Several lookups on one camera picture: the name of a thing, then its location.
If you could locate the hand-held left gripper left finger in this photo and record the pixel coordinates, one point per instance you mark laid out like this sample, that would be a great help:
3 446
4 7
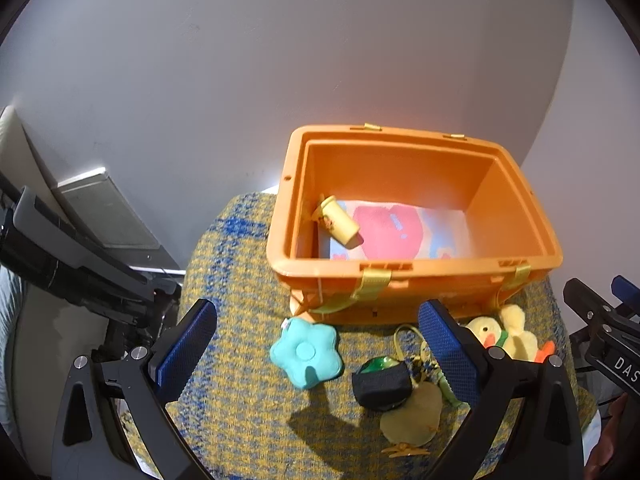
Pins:
187 347

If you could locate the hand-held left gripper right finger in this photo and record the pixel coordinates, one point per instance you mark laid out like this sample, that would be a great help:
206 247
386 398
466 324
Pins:
445 345

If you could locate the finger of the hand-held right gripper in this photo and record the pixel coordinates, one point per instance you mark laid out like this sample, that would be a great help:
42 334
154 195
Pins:
629 292
592 310

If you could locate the yellow duck plush toy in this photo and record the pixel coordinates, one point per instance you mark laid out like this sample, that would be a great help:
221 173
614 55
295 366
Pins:
520 342

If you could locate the teal flower plush cushion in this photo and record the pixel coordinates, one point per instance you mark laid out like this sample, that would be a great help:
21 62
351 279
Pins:
305 352

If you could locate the orange plastic storage box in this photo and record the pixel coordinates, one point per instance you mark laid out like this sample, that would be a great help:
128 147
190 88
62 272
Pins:
400 170

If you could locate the person's right hand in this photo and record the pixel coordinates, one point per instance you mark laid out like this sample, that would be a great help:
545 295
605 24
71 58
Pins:
615 430

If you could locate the green shiny ball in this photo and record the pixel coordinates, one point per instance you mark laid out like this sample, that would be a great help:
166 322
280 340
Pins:
380 365

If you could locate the black fabric pouch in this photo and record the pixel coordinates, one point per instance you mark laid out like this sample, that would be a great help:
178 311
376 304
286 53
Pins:
380 387

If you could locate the yellow blue woven mat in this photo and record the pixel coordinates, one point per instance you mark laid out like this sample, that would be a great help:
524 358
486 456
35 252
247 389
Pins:
250 420

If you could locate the white cloth with pink heart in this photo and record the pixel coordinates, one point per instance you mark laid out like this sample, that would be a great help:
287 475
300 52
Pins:
390 232

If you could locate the grey flat panel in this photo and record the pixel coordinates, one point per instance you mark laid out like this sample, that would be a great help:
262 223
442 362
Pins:
105 210

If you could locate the small yellow toy bottle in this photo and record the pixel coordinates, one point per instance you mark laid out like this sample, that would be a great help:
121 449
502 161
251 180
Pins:
340 222

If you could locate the beige leaning board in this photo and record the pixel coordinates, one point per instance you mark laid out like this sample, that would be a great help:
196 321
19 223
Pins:
20 150

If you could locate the black folded equipment frame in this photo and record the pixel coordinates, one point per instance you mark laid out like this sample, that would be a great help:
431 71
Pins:
60 260

